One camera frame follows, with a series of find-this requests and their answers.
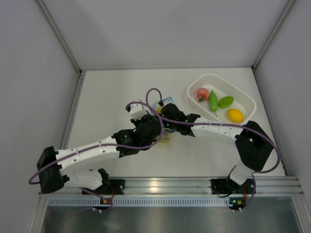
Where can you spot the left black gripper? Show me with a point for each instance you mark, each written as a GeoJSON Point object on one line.
{"type": "Point", "coordinates": [146, 117]}

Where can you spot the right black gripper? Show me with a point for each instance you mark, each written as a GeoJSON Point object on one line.
{"type": "Point", "coordinates": [163, 115]}

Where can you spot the clear zip top bag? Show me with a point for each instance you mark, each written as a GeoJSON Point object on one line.
{"type": "Point", "coordinates": [166, 124]}

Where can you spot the yellow fake banana bunch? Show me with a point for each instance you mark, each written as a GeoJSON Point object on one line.
{"type": "Point", "coordinates": [165, 136]}

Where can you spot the red fake peach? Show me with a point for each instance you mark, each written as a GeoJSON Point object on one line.
{"type": "Point", "coordinates": [202, 94]}

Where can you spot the green fake vegetable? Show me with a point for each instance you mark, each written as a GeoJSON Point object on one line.
{"type": "Point", "coordinates": [213, 101]}
{"type": "Point", "coordinates": [225, 102]}

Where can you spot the yellow fake lemon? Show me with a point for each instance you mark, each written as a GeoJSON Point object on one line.
{"type": "Point", "coordinates": [235, 115]}

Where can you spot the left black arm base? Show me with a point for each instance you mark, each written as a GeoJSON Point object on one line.
{"type": "Point", "coordinates": [116, 187]}

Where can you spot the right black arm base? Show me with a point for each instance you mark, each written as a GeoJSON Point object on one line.
{"type": "Point", "coordinates": [223, 187]}

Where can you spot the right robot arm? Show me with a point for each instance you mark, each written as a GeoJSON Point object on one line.
{"type": "Point", "coordinates": [252, 143]}

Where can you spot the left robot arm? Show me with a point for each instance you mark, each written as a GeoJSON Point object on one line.
{"type": "Point", "coordinates": [84, 166]}

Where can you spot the white perforated plastic basket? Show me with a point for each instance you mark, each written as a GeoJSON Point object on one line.
{"type": "Point", "coordinates": [222, 88]}

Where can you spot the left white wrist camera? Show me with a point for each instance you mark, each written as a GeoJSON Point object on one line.
{"type": "Point", "coordinates": [137, 111]}

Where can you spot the white slotted cable duct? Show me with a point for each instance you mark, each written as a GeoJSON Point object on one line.
{"type": "Point", "coordinates": [144, 202]}

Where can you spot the aluminium mounting rail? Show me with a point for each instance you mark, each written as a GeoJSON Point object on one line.
{"type": "Point", "coordinates": [200, 186]}

